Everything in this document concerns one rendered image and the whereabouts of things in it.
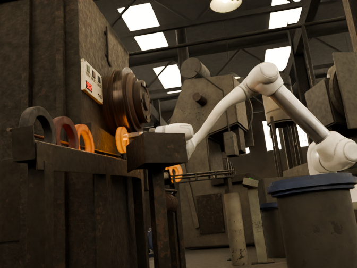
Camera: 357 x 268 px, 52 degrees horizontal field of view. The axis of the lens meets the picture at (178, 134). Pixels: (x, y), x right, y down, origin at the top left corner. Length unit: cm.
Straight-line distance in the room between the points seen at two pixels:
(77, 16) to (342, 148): 162
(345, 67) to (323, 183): 427
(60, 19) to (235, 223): 179
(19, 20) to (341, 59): 424
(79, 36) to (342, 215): 159
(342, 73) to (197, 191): 251
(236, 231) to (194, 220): 220
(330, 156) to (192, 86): 340
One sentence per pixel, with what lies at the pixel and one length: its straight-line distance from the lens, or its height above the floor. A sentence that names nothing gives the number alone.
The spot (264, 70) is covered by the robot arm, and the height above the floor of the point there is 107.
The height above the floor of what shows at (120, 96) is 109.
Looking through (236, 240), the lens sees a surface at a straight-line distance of 279.
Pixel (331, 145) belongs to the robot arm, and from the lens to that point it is 214.
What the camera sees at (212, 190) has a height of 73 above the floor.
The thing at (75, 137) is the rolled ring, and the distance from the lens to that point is 155.
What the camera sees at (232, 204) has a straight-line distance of 279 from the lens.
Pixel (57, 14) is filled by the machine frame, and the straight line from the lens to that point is 226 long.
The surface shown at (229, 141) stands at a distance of 468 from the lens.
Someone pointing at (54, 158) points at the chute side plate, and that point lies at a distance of 133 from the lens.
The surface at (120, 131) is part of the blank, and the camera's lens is 211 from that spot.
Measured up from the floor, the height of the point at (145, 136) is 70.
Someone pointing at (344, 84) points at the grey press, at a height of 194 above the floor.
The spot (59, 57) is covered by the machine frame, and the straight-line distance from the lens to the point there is 213.
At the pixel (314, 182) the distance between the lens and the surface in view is 130.
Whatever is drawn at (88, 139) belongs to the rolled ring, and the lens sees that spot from 171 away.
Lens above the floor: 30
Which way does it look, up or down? 14 degrees up
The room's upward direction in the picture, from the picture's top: 5 degrees counter-clockwise
